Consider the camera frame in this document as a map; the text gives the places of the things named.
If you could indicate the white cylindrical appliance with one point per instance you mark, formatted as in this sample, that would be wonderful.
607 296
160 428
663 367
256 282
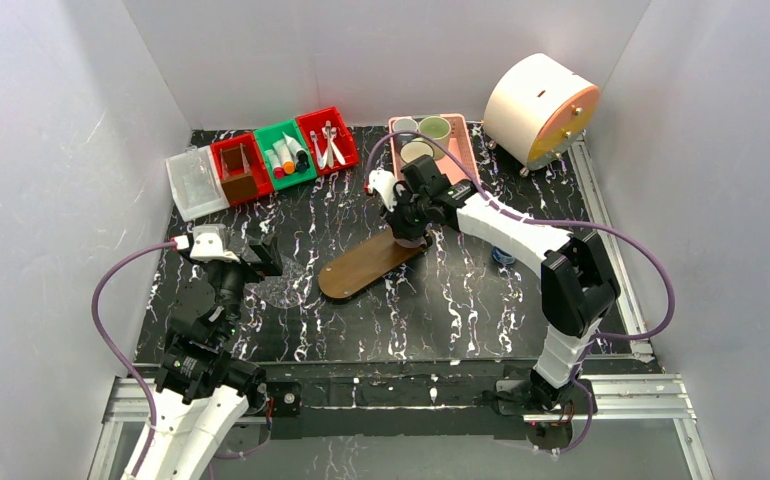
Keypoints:
538 109

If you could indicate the right red plastic bin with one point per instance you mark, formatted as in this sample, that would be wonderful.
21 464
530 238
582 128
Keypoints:
345 141

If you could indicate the black cap toothpaste tube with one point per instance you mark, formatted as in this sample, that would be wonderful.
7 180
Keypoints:
298 153

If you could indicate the red plastic bin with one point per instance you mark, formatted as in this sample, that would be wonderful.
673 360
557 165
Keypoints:
345 141
253 153

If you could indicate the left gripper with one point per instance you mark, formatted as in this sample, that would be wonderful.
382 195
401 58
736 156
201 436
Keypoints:
256 258

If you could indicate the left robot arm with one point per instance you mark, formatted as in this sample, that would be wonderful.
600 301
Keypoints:
200 389

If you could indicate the green plastic bin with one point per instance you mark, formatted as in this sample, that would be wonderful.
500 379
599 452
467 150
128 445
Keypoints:
267 136

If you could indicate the orange cap toothpaste tube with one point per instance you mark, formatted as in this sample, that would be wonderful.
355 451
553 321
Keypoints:
284 153

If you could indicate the pink perforated basket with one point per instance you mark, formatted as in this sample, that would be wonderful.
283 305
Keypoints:
459 144

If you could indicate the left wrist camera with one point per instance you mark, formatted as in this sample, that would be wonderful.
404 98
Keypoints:
206 243

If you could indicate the brown wooden holder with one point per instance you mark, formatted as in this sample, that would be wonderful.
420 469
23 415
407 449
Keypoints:
238 182

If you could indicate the grey mug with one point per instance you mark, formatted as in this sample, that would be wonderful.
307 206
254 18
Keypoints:
404 129

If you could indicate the white ribbed mug black rim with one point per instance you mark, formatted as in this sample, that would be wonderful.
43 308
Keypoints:
414 150

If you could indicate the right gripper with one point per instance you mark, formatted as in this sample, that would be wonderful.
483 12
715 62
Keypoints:
405 221

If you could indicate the white plastic bin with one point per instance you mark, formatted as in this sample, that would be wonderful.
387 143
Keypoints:
193 192

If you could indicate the pink cap toothpaste tube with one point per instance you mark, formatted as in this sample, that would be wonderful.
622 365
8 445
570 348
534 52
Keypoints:
276 164

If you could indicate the left red plastic bin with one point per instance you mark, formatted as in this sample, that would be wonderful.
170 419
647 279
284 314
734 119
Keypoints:
253 153

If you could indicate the green mug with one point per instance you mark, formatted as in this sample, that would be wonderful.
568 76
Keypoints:
437 128

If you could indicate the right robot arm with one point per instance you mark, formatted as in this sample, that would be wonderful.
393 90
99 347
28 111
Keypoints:
578 284

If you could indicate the brown oval wooden tray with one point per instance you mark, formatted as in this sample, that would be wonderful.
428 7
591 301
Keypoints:
363 265

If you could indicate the white toothbrush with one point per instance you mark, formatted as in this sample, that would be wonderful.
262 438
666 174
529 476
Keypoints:
339 158
329 155
319 155

